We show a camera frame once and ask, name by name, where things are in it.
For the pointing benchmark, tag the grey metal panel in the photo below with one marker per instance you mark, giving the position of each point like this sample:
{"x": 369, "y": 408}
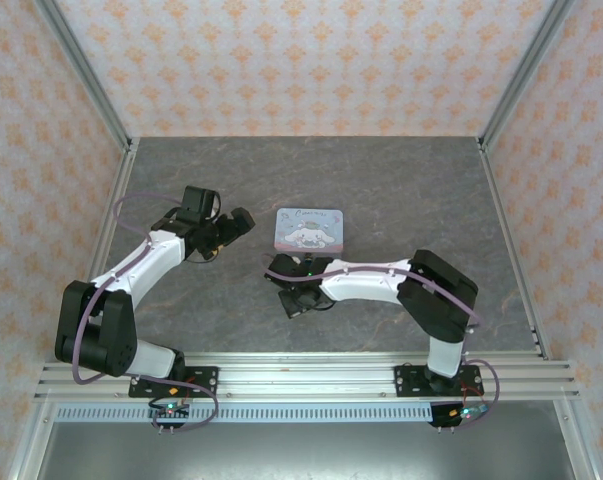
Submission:
{"x": 306, "y": 452}

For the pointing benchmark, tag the aluminium frame leg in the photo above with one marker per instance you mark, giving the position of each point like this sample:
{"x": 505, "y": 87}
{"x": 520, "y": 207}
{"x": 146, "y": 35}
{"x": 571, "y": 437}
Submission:
{"x": 576, "y": 440}
{"x": 33, "y": 440}

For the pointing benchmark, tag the aluminium mounting rail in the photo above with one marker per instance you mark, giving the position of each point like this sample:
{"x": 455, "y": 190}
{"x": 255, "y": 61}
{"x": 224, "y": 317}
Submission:
{"x": 306, "y": 375}

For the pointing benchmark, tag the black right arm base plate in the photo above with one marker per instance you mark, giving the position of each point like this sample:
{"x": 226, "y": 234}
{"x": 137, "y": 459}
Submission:
{"x": 411, "y": 380}

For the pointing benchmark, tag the cartoon bunny tin box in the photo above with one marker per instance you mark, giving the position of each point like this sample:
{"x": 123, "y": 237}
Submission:
{"x": 308, "y": 230}

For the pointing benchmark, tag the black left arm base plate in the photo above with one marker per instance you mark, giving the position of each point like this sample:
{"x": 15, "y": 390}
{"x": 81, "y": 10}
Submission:
{"x": 201, "y": 381}

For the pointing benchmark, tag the aluminium frame post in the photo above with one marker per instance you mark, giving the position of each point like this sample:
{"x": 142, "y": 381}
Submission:
{"x": 523, "y": 75}
{"x": 88, "y": 75}

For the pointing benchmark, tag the aluminium side rail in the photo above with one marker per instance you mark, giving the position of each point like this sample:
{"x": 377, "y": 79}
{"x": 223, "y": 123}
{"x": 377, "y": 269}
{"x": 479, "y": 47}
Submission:
{"x": 513, "y": 250}
{"x": 106, "y": 250}

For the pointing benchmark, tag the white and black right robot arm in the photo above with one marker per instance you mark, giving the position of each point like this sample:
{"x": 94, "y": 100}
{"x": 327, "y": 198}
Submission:
{"x": 361, "y": 287}

